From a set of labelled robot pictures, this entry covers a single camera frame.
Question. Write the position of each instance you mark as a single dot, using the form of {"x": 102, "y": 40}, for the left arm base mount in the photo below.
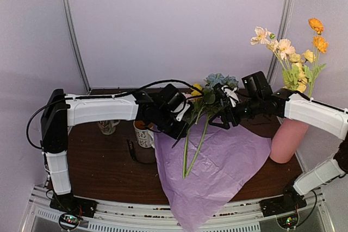
{"x": 74, "y": 215}

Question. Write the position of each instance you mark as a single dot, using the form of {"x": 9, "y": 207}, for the orange flower stem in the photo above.
{"x": 320, "y": 46}

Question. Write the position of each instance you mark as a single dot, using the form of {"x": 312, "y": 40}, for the pink cylindrical vase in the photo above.
{"x": 287, "y": 140}

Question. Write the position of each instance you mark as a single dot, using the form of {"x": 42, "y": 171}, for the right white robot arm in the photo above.
{"x": 295, "y": 106}

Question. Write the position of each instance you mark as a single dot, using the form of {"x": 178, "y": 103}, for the purple tissue paper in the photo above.
{"x": 227, "y": 160}

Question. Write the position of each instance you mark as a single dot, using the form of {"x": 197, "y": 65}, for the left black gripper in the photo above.
{"x": 180, "y": 132}

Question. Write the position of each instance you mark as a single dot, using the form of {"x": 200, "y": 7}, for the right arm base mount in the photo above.
{"x": 285, "y": 210}

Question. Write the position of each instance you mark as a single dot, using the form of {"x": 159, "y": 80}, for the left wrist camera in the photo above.
{"x": 173, "y": 101}

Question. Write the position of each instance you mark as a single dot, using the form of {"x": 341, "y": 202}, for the pale yellow rose stem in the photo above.
{"x": 300, "y": 72}

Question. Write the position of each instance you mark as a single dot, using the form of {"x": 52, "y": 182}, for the left aluminium frame post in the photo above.
{"x": 75, "y": 45}

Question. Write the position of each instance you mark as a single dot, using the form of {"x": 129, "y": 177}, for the artificial flower bunch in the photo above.
{"x": 196, "y": 95}

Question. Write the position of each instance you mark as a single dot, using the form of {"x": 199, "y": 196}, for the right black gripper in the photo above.
{"x": 223, "y": 114}

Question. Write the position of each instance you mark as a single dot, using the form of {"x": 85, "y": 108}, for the blue hydrangea flower stem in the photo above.
{"x": 212, "y": 93}

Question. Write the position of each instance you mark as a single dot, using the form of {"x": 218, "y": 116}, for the peach poppy flower stem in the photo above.
{"x": 282, "y": 48}

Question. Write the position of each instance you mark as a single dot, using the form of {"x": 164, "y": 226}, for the white mug yellow inside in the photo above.
{"x": 144, "y": 134}

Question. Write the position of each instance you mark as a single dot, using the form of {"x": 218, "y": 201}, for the white mug floral print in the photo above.
{"x": 108, "y": 127}

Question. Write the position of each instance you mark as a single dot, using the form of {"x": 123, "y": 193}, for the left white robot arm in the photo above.
{"x": 64, "y": 111}

